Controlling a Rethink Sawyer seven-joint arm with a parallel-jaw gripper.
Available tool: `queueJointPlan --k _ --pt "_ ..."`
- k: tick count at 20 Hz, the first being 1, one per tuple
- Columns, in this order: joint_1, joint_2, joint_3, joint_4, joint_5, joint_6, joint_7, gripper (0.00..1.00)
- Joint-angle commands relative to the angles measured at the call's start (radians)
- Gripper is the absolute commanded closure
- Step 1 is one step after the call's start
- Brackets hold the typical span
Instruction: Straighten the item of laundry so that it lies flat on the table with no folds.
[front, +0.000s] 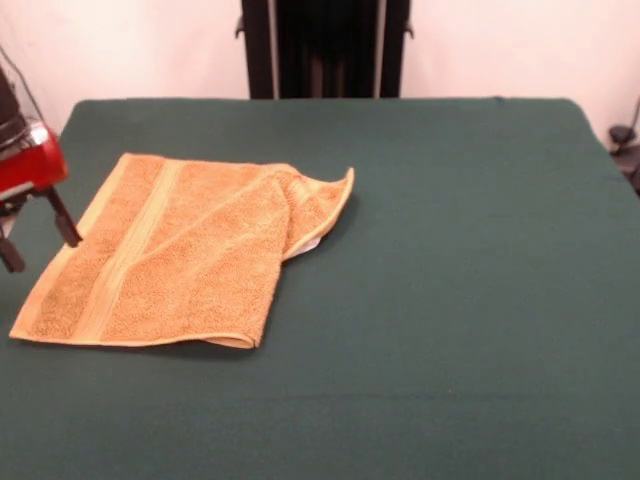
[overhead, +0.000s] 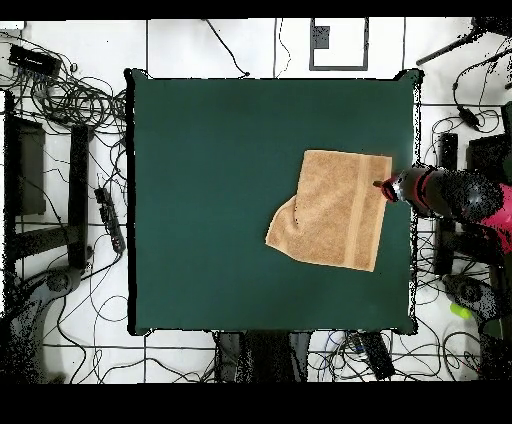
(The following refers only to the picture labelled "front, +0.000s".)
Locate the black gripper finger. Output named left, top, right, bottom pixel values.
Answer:
left=0, top=219, right=26, bottom=275
left=46, top=186, right=83, bottom=249

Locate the tan terry towel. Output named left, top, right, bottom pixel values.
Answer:
left=8, top=152, right=356, bottom=350

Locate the dark green table cloth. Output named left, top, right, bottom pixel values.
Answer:
left=0, top=97, right=640, bottom=480

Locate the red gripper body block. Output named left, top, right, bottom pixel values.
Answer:
left=0, top=127, right=70, bottom=209

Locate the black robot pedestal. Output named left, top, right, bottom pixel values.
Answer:
left=232, top=0, right=416, bottom=100

